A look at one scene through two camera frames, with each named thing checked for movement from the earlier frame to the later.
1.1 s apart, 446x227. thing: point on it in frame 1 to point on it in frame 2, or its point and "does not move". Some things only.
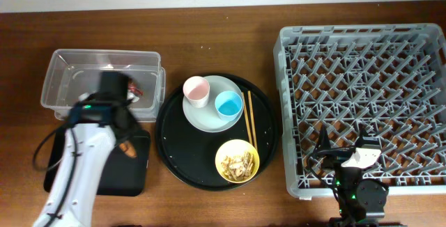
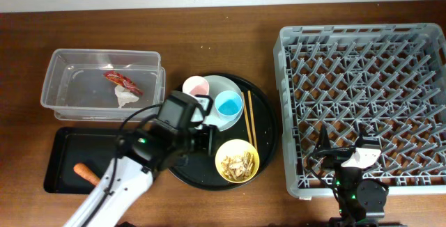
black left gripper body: x=130 y=133 to x=201 y=140
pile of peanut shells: x=237 y=167 does not move
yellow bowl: x=237 y=161 does not move
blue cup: x=228 y=105 does not move
